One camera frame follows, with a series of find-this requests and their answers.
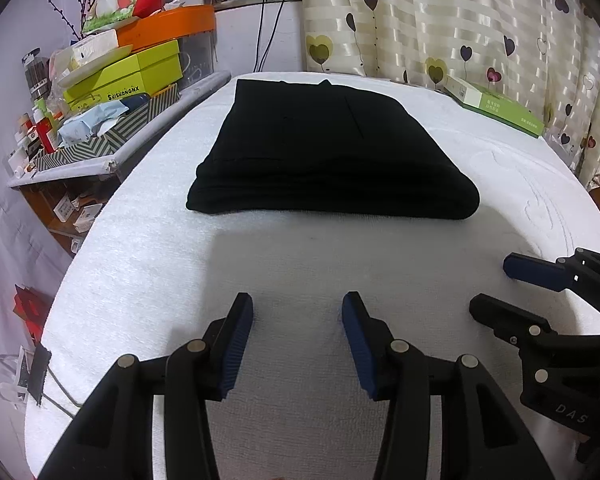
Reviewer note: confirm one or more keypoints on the black textured pad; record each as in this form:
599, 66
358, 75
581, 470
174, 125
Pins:
39, 375

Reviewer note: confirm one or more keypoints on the grey side table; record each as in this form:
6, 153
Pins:
202, 90

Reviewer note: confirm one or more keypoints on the white plate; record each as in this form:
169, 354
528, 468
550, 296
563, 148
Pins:
87, 70

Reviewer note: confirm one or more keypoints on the dark glass jar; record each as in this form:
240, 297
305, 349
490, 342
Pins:
36, 75

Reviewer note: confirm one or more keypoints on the striped storage tray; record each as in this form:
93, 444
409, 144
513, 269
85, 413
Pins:
100, 145

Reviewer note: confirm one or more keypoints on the white paper tags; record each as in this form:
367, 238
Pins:
80, 212

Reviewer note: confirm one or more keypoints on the orange flat box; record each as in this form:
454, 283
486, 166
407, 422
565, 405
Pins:
165, 27

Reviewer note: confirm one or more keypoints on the white towel blanket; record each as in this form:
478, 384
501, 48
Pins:
155, 270

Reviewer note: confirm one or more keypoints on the dark blue pouch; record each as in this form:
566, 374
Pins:
136, 101

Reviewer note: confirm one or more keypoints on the white tissue box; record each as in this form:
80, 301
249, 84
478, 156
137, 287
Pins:
95, 46

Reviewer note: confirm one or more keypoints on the green flat box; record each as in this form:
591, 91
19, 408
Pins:
500, 107

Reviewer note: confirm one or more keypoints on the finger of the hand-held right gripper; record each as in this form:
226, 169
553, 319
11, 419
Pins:
535, 270
505, 317

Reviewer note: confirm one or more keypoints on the heart patterned curtain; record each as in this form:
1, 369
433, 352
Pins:
430, 20

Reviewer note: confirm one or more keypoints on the white plastic frame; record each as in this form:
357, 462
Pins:
12, 380

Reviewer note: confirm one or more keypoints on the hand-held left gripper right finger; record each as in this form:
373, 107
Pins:
360, 345

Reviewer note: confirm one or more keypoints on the lime green shoe box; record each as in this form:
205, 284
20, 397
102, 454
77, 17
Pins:
130, 77

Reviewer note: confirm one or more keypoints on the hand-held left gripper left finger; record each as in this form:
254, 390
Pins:
237, 340

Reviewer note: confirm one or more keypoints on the purple decorative twigs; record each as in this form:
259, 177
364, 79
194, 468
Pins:
60, 10

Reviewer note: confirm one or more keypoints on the light blue packet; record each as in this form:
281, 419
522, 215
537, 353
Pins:
87, 127

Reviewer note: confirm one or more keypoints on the brown wooden cabinet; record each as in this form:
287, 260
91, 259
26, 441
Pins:
45, 210

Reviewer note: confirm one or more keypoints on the black pants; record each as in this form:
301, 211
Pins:
330, 160

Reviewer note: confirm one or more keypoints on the red bottle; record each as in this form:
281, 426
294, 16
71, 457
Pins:
45, 137

